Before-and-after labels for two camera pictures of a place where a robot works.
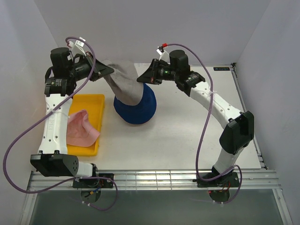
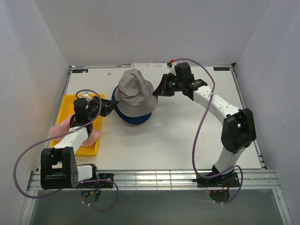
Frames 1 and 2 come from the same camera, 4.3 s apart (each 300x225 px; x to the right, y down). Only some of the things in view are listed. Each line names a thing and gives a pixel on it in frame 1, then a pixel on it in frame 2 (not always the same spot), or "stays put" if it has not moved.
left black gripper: x=101 y=69 -> x=107 y=106
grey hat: x=123 y=82 -> x=135 y=94
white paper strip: x=142 y=66 stays put
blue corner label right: x=221 y=69 stays put
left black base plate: x=95 y=183 stays put
